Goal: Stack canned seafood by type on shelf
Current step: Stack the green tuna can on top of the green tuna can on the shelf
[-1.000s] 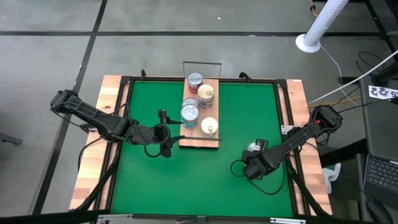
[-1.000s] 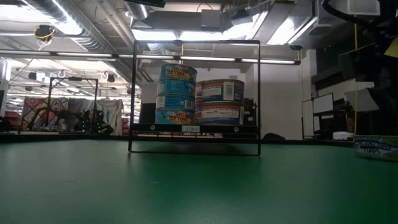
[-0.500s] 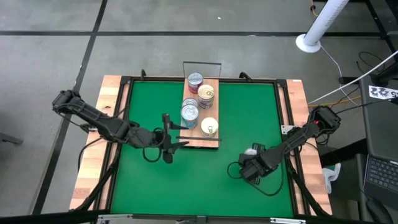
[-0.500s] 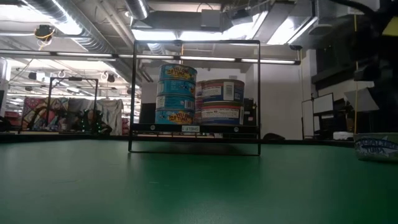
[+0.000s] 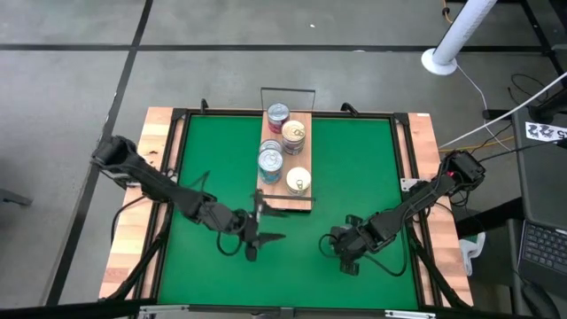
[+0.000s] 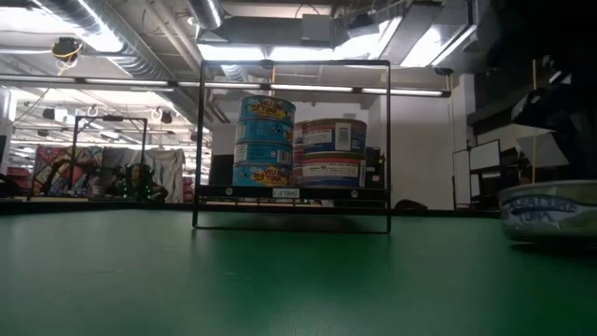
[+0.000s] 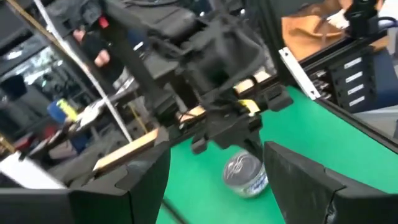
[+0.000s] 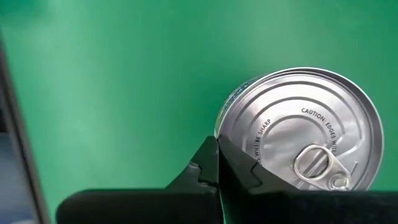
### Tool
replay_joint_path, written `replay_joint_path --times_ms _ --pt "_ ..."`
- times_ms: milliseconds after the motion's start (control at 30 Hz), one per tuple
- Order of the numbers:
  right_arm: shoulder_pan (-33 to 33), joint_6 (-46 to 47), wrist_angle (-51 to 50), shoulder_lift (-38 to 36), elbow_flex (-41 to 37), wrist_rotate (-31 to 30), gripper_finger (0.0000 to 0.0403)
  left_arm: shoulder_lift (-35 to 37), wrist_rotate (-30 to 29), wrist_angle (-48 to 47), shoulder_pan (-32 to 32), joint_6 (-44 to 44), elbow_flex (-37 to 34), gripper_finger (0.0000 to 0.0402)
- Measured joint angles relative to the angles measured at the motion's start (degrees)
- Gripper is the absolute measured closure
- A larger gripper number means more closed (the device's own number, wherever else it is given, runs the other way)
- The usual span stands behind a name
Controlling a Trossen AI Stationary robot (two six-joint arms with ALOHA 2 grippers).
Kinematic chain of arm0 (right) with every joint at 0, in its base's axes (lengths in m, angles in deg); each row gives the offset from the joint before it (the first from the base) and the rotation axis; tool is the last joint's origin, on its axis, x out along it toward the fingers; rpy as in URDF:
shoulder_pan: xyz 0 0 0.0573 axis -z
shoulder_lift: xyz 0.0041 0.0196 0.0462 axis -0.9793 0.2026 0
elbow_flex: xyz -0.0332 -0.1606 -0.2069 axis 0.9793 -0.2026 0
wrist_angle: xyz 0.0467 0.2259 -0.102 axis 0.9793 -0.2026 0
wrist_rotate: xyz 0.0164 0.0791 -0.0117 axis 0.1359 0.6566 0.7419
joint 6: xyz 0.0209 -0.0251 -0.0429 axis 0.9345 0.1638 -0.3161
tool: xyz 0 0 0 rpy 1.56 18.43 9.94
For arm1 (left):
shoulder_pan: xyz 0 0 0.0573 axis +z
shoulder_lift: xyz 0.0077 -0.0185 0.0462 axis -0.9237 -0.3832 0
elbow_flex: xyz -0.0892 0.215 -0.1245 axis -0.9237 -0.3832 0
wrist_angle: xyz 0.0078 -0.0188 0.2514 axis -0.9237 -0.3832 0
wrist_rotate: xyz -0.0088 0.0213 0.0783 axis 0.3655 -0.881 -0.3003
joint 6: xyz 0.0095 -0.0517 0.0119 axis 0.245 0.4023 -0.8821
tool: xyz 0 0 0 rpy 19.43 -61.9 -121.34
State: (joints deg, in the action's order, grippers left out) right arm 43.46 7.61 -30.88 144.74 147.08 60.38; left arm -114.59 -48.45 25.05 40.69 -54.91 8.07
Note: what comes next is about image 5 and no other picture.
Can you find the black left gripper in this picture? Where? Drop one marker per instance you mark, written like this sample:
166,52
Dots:
235,221

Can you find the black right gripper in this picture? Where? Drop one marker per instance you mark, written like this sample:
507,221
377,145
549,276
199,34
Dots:
361,241

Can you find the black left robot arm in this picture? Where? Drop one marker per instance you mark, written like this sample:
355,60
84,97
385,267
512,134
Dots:
164,190

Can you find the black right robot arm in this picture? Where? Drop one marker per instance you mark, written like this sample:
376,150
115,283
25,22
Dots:
412,208

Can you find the silver mounting plate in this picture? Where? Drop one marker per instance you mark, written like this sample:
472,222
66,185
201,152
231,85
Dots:
407,184

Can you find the green table mat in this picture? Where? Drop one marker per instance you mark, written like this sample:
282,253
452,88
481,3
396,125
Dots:
199,288

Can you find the black table clamp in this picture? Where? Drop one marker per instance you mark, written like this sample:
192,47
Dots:
348,107
204,106

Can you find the black stand base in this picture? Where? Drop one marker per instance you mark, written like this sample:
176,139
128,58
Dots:
498,114

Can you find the white tower fan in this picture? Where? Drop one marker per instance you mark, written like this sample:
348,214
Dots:
438,62

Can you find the dark grey laptop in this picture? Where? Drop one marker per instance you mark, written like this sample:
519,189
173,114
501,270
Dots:
545,248

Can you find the dark grey side desk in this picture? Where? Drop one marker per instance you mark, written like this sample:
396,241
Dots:
540,186

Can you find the black horizontal bar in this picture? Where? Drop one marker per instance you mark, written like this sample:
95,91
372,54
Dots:
66,311

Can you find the white paper number label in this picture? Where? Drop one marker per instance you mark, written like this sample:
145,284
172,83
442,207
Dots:
545,131

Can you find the grey furniture foot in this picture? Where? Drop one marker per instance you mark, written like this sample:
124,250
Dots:
15,198

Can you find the silver metal bracket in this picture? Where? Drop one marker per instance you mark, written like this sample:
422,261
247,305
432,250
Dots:
164,310
409,314

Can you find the black metal table frame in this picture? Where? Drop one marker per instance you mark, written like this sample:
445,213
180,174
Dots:
221,112

